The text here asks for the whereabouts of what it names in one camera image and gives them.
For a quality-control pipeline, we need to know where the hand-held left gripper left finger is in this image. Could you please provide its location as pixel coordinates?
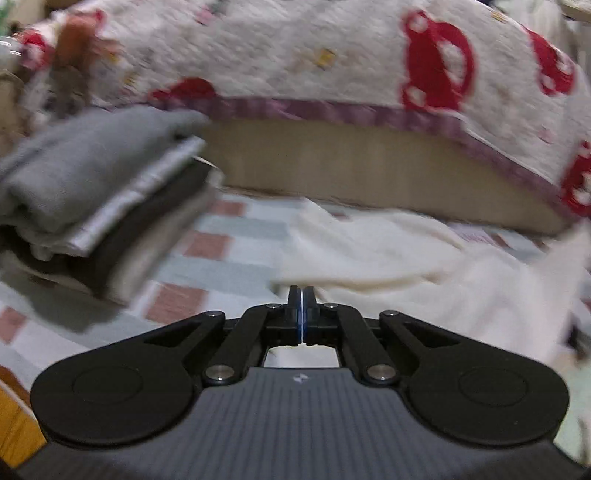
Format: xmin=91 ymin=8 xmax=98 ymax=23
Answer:
xmin=143 ymin=286 xmax=302 ymax=387

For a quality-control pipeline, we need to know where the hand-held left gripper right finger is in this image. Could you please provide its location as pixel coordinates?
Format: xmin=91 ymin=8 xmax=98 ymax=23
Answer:
xmin=302 ymin=286 xmax=462 ymax=387

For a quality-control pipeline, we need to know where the cream white shirt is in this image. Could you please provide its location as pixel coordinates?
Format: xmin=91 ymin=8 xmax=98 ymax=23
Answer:
xmin=272 ymin=198 xmax=591 ymax=365

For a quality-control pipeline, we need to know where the beige folded garment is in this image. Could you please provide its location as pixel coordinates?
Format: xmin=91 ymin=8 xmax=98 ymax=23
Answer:
xmin=106 ymin=175 xmax=227 ymax=305

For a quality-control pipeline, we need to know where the black folded garment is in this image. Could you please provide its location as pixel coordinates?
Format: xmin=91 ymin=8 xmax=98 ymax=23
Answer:
xmin=69 ymin=161 xmax=218 ymax=296

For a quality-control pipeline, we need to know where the light grey folded garment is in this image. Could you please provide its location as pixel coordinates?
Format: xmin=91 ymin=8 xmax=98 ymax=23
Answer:
xmin=60 ymin=138 xmax=208 ymax=257

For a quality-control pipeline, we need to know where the white quilted bedspread red print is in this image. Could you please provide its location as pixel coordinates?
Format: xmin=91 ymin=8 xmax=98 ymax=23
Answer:
xmin=0 ymin=0 xmax=591 ymax=222

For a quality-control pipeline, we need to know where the brown object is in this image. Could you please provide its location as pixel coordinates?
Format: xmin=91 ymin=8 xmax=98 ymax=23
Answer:
xmin=55 ymin=16 xmax=95 ymax=65

